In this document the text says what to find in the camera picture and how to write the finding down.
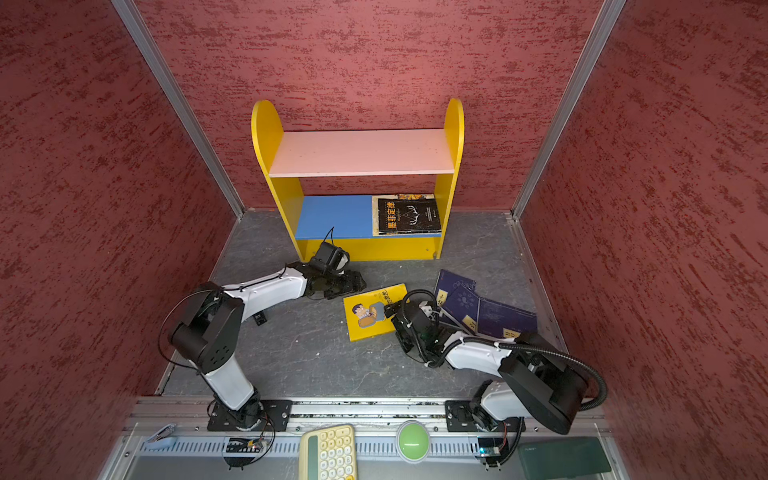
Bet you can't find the yellow wooden bookshelf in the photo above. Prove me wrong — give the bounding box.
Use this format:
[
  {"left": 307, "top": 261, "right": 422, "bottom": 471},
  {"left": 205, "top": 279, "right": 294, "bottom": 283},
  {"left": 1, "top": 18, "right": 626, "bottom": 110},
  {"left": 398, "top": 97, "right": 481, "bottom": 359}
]
[{"left": 251, "top": 98, "right": 466, "bottom": 261}]

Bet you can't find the aluminium corner post left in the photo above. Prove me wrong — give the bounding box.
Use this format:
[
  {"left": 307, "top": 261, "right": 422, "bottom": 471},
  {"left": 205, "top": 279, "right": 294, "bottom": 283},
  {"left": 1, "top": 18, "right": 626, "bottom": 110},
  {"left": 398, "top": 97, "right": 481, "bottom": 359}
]
[{"left": 111, "top": 0, "right": 246, "bottom": 220}]

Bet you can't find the illustrated history book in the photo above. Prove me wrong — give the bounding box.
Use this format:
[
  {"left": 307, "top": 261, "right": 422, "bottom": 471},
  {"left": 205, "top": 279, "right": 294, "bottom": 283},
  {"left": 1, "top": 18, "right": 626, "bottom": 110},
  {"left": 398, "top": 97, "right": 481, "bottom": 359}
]
[{"left": 380, "top": 194, "right": 435, "bottom": 200}]

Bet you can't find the metal clip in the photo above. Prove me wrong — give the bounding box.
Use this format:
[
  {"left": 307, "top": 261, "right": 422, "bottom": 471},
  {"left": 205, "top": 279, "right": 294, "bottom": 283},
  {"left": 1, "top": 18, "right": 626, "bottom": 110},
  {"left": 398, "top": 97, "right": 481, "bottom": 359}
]
[{"left": 144, "top": 423, "right": 177, "bottom": 450}]

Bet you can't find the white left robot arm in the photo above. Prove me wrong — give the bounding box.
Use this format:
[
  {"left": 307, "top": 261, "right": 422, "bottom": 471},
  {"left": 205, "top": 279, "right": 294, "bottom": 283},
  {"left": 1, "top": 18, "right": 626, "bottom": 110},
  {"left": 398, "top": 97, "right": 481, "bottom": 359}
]
[{"left": 168, "top": 262, "right": 366, "bottom": 428}]

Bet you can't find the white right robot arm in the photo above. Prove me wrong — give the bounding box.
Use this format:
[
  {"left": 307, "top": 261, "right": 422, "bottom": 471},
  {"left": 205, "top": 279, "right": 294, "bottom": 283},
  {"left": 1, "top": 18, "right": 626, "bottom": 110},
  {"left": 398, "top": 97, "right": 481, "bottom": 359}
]
[{"left": 384, "top": 300, "right": 608, "bottom": 435}]

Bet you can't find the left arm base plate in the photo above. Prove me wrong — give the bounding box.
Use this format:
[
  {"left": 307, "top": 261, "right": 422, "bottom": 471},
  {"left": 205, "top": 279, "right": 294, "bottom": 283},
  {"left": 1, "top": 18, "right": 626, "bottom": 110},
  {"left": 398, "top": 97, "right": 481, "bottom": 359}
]
[{"left": 206, "top": 398, "right": 293, "bottom": 432}]

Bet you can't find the black book orange title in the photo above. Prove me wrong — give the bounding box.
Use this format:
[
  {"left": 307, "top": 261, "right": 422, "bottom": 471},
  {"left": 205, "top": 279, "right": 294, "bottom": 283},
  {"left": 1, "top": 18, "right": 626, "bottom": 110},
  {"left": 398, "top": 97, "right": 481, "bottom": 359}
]
[{"left": 372, "top": 195, "right": 442, "bottom": 237}]

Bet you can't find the dark blue book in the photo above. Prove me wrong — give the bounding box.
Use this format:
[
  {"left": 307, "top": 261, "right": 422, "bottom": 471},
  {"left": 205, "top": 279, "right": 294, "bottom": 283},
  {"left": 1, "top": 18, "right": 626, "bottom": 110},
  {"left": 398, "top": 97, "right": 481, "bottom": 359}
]
[
  {"left": 442, "top": 286, "right": 480, "bottom": 334},
  {"left": 434, "top": 269, "right": 476, "bottom": 307},
  {"left": 478, "top": 298, "right": 538, "bottom": 339}
]

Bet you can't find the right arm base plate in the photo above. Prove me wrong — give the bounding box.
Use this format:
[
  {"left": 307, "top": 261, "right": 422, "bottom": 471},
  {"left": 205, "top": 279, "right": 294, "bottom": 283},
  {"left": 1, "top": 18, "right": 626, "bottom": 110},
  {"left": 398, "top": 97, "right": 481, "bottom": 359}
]
[{"left": 444, "top": 400, "right": 526, "bottom": 433}]

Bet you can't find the dark blue book bottom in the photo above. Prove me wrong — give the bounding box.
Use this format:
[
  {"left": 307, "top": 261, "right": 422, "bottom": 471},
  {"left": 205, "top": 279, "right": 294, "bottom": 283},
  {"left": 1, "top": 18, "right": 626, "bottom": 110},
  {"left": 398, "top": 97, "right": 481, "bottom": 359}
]
[{"left": 442, "top": 286, "right": 480, "bottom": 334}]

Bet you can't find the yellow cartoon book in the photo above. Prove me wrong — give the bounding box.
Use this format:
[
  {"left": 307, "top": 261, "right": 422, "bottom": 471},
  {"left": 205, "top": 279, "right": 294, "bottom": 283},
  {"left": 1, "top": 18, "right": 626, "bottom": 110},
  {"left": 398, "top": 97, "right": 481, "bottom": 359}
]
[{"left": 343, "top": 283, "right": 408, "bottom": 342}]

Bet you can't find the dark blue book top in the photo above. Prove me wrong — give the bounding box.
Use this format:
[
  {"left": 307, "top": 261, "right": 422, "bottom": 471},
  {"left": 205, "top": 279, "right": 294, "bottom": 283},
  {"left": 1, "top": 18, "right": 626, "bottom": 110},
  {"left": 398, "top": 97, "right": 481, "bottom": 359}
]
[{"left": 478, "top": 298, "right": 538, "bottom": 339}]

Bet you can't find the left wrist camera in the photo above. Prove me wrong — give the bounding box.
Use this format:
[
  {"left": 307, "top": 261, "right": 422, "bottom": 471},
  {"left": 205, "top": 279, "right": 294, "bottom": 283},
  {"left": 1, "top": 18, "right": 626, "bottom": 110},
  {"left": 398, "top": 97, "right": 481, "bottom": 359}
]
[{"left": 309, "top": 241, "right": 350, "bottom": 276}]

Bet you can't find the green round button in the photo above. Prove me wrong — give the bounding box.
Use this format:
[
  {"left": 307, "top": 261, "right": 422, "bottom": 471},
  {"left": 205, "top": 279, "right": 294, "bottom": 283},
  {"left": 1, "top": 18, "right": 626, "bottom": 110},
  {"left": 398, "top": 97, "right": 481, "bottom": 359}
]
[{"left": 395, "top": 420, "right": 431, "bottom": 464}]

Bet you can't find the circuit board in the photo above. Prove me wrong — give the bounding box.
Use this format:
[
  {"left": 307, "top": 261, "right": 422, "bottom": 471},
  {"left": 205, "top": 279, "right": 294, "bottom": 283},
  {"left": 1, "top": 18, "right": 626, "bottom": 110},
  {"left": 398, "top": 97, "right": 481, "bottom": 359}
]
[
  {"left": 224, "top": 437, "right": 264, "bottom": 456},
  {"left": 477, "top": 437, "right": 505, "bottom": 458}
]

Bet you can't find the left circuit board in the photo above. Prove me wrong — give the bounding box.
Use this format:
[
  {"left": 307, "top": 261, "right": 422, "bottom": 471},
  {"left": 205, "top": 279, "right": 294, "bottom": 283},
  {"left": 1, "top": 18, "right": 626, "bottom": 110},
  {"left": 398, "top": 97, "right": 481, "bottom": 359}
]
[{"left": 224, "top": 437, "right": 264, "bottom": 456}]

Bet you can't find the aluminium corner post right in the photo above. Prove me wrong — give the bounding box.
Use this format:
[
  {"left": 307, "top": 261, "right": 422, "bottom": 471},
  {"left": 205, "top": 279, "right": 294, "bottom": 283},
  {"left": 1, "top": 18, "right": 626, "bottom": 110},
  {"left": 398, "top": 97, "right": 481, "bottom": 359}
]
[{"left": 511, "top": 0, "right": 626, "bottom": 222}]

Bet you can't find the yellow calculator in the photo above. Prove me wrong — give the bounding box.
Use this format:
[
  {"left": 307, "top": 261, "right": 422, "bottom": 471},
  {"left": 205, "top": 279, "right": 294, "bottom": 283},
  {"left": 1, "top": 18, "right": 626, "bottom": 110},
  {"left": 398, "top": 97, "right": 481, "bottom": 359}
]
[{"left": 299, "top": 424, "right": 359, "bottom": 480}]

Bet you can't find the small black remote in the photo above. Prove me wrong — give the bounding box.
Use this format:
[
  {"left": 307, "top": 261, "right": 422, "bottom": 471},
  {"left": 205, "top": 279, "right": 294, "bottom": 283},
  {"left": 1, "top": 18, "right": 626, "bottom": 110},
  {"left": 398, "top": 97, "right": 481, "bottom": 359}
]
[{"left": 253, "top": 312, "right": 267, "bottom": 326}]

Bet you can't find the right circuit board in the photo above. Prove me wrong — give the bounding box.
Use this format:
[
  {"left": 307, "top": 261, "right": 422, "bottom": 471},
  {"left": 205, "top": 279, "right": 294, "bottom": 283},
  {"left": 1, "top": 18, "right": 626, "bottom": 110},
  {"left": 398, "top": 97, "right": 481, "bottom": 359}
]
[{"left": 477, "top": 437, "right": 505, "bottom": 458}]

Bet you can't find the aluminium corner post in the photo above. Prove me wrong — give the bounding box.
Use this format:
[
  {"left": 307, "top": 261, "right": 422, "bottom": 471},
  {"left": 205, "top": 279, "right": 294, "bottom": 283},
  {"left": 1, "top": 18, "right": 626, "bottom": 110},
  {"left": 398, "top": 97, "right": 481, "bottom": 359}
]
[
  {"left": 511, "top": 0, "right": 626, "bottom": 222},
  {"left": 111, "top": 0, "right": 246, "bottom": 220}
]

